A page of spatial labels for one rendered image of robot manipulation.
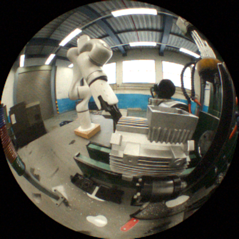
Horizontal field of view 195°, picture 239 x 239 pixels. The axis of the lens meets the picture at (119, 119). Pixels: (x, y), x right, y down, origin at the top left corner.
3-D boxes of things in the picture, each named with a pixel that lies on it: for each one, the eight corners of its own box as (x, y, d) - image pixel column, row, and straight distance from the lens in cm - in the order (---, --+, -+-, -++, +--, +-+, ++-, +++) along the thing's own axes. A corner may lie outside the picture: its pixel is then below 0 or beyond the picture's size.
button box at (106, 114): (127, 120, 48) (128, 114, 50) (126, 116, 42) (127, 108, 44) (105, 118, 53) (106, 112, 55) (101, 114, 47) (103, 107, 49)
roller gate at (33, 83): (57, 114, 752) (55, 68, 808) (59, 114, 705) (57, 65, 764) (21, 129, 722) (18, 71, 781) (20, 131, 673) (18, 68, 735)
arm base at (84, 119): (75, 130, 80) (69, 114, 74) (85, 123, 91) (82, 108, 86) (88, 133, 67) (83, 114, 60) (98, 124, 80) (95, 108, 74)
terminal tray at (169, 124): (175, 127, 30) (179, 108, 28) (189, 145, 22) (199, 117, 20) (144, 124, 26) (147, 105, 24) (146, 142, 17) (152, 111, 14)
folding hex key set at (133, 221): (133, 216, 38) (133, 216, 36) (139, 218, 38) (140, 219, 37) (118, 228, 39) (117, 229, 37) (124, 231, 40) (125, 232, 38)
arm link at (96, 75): (95, 85, 36) (97, 89, 35) (81, 82, 29) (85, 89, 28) (108, 74, 33) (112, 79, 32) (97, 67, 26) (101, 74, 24)
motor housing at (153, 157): (161, 151, 40) (173, 114, 32) (169, 186, 30) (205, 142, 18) (124, 146, 38) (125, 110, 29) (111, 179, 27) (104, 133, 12)
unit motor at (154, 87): (162, 114, 107) (165, 84, 107) (171, 123, 78) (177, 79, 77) (145, 113, 101) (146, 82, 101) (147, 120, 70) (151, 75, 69)
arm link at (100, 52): (101, 33, 56) (119, 57, 29) (87, 51, 59) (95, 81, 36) (89, 27, 53) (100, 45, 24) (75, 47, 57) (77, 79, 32)
